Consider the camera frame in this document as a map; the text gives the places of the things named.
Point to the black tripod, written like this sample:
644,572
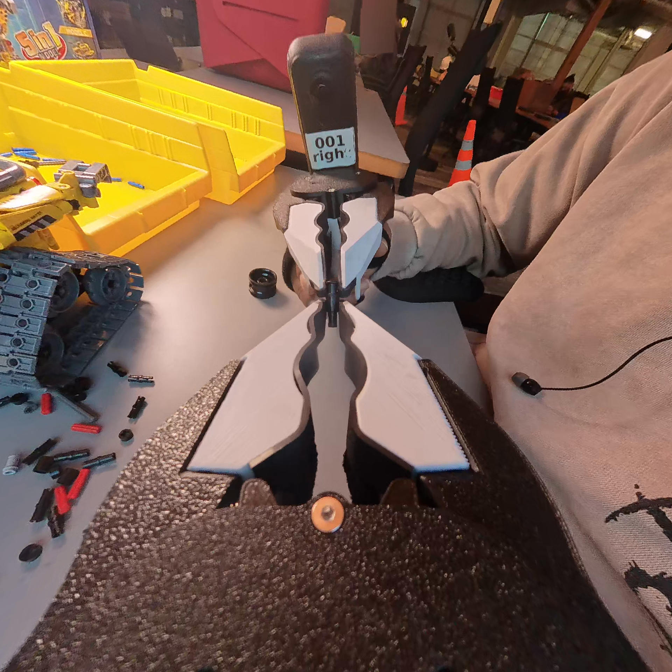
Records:
452,95

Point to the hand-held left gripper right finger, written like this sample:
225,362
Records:
404,420

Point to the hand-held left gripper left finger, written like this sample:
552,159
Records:
257,420

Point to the pile of small pins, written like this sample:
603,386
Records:
74,483

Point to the person's beige jacket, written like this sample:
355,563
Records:
588,315

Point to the person's right forearm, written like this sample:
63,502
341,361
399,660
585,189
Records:
462,226

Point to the yellow tracked toy robot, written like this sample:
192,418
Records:
53,305

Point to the orange traffic cone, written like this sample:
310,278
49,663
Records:
464,158

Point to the blue grey connector assembly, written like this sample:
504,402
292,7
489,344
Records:
330,305

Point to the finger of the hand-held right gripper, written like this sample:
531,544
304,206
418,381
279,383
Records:
307,242
360,242

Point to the person's right hand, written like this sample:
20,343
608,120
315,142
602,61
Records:
294,278

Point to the blue toy set box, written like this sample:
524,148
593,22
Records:
53,26

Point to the small black wheel rim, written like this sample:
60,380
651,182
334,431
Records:
263,284

